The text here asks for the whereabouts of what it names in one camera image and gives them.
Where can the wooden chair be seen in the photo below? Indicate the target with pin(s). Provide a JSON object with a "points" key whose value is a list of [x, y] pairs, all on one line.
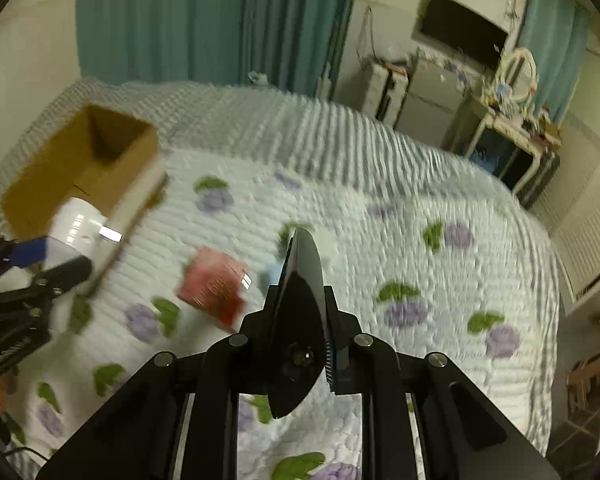
{"points": [[592, 377]]}

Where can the black wall television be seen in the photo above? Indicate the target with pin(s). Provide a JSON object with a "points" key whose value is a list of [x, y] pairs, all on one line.
{"points": [[462, 27]]}

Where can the wide teal curtain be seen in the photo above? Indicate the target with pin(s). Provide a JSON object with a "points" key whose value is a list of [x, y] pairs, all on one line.
{"points": [[205, 20]]}

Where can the white glossy container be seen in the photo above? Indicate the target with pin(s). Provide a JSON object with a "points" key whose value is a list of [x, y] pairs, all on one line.
{"points": [[82, 227]]}

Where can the oval white-framed mirror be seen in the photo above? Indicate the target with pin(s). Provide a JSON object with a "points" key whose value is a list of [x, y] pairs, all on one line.
{"points": [[515, 77]]}

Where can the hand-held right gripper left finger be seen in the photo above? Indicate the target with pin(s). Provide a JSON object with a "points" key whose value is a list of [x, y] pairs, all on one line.
{"points": [[257, 342]]}

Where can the brown cardboard box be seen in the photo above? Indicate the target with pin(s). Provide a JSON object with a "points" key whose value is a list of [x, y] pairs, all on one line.
{"points": [[75, 160]]}

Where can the white appliance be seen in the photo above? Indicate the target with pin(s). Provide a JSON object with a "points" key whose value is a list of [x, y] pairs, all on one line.
{"points": [[382, 92]]}

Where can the red packet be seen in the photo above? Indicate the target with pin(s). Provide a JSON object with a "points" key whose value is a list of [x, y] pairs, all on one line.
{"points": [[211, 287]]}

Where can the black glossy object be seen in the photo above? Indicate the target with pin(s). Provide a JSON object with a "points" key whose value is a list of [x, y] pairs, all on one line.
{"points": [[300, 310]]}

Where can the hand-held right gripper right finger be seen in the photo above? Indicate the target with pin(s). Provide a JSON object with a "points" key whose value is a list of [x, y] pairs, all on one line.
{"points": [[331, 360]]}

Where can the small white object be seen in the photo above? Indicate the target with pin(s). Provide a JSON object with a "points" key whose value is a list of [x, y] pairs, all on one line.
{"points": [[256, 78]]}

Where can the narrow teal curtain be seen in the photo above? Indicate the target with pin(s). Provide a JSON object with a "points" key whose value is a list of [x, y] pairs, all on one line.
{"points": [[552, 45]]}

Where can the floral quilted blanket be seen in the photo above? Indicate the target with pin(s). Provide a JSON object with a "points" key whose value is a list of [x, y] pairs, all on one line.
{"points": [[405, 260]]}

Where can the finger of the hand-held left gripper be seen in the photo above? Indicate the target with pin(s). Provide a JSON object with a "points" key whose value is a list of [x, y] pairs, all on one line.
{"points": [[60, 272], [27, 252]]}

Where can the grey refrigerator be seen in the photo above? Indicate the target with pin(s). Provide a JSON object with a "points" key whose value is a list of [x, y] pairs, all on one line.
{"points": [[427, 100]]}

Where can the floral quilted bed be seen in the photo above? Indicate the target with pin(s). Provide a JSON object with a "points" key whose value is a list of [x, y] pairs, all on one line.
{"points": [[305, 125]]}

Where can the white vanity table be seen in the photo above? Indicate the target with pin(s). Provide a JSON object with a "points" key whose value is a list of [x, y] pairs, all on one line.
{"points": [[517, 152]]}

